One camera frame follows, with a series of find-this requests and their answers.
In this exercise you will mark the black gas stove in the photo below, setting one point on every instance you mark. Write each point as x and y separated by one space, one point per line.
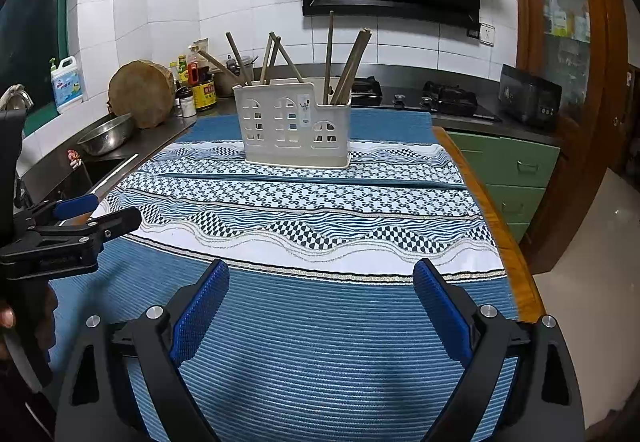
450 97

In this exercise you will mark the white wall socket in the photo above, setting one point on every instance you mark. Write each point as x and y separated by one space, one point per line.
487 35

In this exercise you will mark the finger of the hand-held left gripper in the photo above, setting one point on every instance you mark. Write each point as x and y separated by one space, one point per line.
117 222
75 207

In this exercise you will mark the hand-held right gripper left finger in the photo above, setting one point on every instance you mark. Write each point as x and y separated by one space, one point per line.
200 312

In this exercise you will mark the black countertop appliance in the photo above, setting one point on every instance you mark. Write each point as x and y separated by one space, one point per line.
530 97

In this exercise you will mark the steel cooking pot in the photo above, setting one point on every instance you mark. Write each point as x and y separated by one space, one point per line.
227 85

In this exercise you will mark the small white jar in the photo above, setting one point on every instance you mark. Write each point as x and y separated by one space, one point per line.
187 107

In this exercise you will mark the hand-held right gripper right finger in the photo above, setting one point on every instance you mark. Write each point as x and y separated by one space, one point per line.
442 312

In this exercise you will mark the red and white scrubber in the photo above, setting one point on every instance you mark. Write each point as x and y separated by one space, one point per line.
75 157

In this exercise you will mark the steel kitchen sink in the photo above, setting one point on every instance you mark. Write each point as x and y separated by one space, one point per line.
95 172

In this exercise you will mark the steel faucet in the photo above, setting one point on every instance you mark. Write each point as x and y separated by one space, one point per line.
15 95

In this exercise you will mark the dark window with green frame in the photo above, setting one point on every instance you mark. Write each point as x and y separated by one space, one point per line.
35 22

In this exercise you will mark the white plastic chopstick holder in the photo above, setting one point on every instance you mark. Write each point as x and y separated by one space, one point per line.
280 147

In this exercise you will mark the round wooden cutting board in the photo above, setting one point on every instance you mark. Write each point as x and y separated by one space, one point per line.
142 95

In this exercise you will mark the bunch of wooden chopsticks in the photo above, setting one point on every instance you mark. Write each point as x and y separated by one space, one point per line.
329 57

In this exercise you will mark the green drawer cabinet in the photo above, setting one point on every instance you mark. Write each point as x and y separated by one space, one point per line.
505 157

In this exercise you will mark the blue patterned tablecloth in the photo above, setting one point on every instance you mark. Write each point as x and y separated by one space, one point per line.
310 347

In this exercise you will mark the wooden glass door cabinet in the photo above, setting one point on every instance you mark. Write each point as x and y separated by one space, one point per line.
595 147

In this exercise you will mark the person's left hand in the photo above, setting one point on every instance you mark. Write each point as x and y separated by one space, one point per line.
6 317

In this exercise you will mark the white detergent jug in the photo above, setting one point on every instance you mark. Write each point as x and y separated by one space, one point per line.
67 87

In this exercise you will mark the steel colander bowl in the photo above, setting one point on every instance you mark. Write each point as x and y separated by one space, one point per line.
105 135

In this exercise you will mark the stainless steel kitchen counter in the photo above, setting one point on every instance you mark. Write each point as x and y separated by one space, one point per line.
155 135

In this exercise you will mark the cluster of condiment bottles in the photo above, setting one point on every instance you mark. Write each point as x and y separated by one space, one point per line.
192 72

